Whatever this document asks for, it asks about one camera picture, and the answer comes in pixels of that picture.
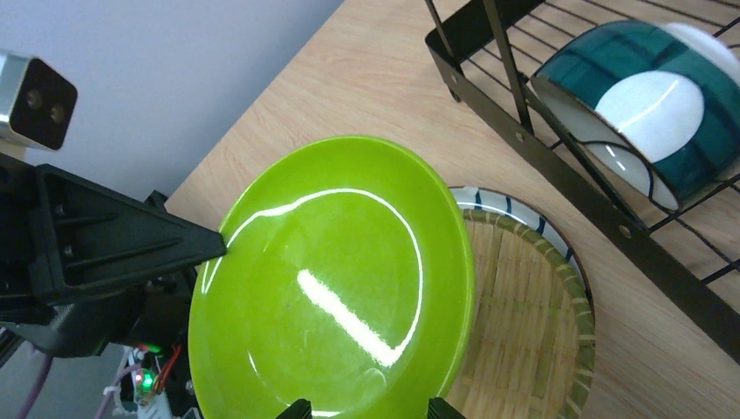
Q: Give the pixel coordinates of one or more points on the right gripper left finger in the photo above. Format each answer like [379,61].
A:
[300,409]

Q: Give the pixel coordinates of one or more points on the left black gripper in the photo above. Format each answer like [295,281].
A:
[83,266]

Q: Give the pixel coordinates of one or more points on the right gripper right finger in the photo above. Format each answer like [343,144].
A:
[438,408]

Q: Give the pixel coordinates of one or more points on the black wire dish rack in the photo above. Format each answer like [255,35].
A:
[544,143]

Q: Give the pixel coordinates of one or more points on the blue striped white plate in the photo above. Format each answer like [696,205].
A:
[520,214]

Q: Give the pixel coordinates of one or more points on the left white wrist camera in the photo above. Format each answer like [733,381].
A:
[37,102]

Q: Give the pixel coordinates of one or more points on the green plate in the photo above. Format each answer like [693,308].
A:
[348,281]

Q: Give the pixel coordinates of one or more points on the woven bamboo plate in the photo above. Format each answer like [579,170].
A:
[532,347]

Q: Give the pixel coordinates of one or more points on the teal patterned white bowl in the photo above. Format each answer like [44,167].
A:
[656,103]

